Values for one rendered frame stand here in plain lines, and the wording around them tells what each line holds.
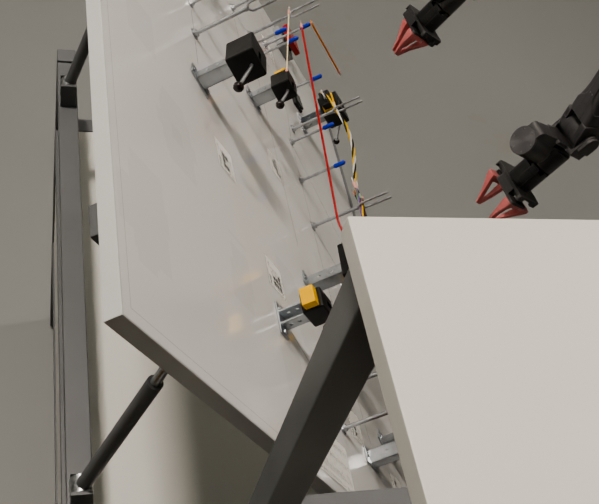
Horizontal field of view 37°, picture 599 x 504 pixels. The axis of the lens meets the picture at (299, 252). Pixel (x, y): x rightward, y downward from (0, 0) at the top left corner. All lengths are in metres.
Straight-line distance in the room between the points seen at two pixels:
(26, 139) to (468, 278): 2.75
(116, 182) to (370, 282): 0.32
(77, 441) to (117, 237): 0.71
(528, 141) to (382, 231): 1.17
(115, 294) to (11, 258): 2.18
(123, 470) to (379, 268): 1.12
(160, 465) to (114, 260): 0.93
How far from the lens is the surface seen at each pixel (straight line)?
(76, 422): 1.45
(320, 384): 0.69
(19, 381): 2.65
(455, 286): 0.58
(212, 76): 1.20
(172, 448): 1.66
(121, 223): 0.78
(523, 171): 1.82
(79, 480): 1.33
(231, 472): 1.66
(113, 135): 0.85
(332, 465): 1.10
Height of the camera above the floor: 2.27
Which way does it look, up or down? 48 degrees down
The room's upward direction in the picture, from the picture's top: 19 degrees clockwise
